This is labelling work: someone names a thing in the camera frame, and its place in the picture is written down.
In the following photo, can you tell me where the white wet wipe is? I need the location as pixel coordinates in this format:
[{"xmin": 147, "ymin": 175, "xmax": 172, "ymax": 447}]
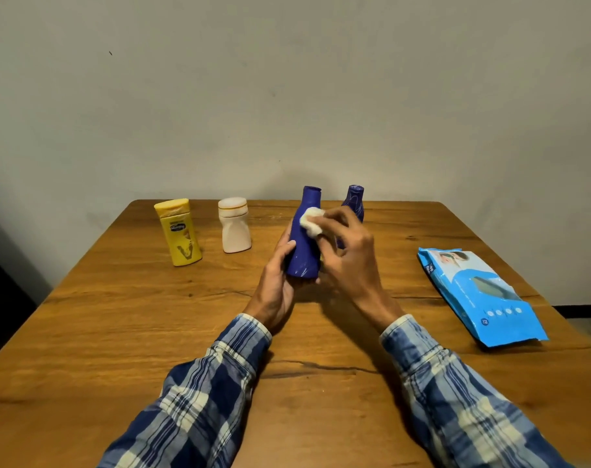
[{"xmin": 299, "ymin": 207, "xmax": 325, "ymax": 239}]

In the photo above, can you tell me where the person's right forearm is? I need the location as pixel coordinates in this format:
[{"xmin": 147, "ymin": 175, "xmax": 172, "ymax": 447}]
[{"xmin": 379, "ymin": 314, "xmax": 577, "ymax": 468}]

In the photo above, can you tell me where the blue wet wipes pack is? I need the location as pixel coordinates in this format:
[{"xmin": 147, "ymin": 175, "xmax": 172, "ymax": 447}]
[{"xmin": 417, "ymin": 247, "xmax": 549, "ymax": 348}]

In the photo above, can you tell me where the person's left hand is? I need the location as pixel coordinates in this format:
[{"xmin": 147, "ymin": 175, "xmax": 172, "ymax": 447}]
[{"xmin": 243, "ymin": 224, "xmax": 297, "ymax": 335}]

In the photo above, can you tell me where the wooden table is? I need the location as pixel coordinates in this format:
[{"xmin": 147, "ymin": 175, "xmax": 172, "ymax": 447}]
[{"xmin": 0, "ymin": 199, "xmax": 591, "ymax": 468}]

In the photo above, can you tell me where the person's left forearm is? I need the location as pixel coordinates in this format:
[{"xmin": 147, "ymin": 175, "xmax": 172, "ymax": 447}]
[{"xmin": 98, "ymin": 313, "xmax": 273, "ymax": 468}]

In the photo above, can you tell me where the yellow bottle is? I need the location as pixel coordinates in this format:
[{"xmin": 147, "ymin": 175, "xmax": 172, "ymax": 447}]
[{"xmin": 154, "ymin": 198, "xmax": 203, "ymax": 267}]

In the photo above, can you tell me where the white bottle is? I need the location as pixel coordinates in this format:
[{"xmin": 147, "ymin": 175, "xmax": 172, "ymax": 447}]
[{"xmin": 217, "ymin": 197, "xmax": 252, "ymax": 254}]

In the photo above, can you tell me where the person's right hand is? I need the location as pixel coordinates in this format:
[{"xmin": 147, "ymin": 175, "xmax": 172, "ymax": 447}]
[{"xmin": 310, "ymin": 205, "xmax": 406, "ymax": 333}]

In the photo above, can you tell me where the dark blue bottle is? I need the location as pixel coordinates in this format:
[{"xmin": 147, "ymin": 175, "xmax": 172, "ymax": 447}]
[
  {"xmin": 336, "ymin": 184, "xmax": 366, "ymax": 250},
  {"xmin": 285, "ymin": 185, "xmax": 323, "ymax": 280}
]

